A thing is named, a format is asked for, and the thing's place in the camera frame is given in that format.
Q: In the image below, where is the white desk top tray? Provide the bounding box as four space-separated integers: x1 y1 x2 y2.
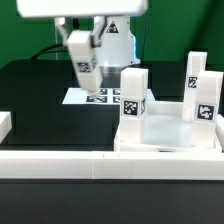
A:
114 101 222 153

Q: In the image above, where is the black thick cable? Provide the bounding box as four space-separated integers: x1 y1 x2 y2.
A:
29 18 81 62

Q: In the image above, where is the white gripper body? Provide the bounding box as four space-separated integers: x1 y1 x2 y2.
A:
16 0 148 18

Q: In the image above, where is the white left obstacle block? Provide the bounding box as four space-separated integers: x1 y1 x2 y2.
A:
0 112 12 144

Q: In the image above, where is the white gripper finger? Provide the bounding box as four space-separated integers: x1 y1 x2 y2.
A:
91 16 107 48
54 17 72 44

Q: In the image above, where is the white front obstacle bar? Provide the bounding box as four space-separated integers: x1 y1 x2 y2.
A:
0 151 224 180

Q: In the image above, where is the printed fiducial marker sheet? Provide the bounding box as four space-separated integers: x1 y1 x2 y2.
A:
62 87 156 106

